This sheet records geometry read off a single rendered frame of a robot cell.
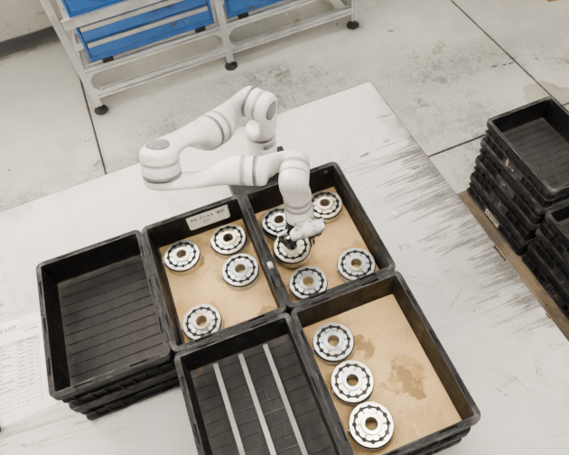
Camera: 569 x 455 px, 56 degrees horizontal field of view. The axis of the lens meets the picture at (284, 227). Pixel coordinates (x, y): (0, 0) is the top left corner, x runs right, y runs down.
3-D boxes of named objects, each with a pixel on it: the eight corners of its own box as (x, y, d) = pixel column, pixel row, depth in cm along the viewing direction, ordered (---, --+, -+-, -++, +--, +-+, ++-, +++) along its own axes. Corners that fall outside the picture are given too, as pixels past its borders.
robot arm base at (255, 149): (247, 161, 179) (242, 125, 165) (274, 155, 181) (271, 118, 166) (254, 181, 174) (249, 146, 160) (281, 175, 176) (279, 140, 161)
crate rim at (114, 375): (39, 268, 148) (34, 264, 146) (142, 232, 152) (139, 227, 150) (53, 403, 126) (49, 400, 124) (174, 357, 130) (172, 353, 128)
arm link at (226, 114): (194, 109, 137) (225, 122, 134) (250, 78, 156) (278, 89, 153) (193, 140, 142) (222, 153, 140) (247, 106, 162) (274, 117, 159)
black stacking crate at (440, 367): (293, 329, 141) (289, 311, 132) (394, 290, 145) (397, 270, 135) (355, 481, 119) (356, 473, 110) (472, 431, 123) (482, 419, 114)
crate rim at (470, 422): (289, 313, 133) (288, 310, 131) (397, 273, 137) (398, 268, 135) (355, 476, 111) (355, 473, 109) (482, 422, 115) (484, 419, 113)
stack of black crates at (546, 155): (463, 190, 242) (485, 119, 205) (520, 168, 246) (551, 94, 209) (517, 259, 220) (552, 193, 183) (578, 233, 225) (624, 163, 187)
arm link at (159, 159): (127, 146, 120) (196, 109, 138) (135, 183, 125) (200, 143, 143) (160, 155, 116) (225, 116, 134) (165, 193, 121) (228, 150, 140)
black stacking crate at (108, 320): (55, 284, 156) (36, 264, 147) (152, 250, 160) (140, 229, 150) (71, 413, 134) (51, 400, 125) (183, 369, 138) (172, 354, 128)
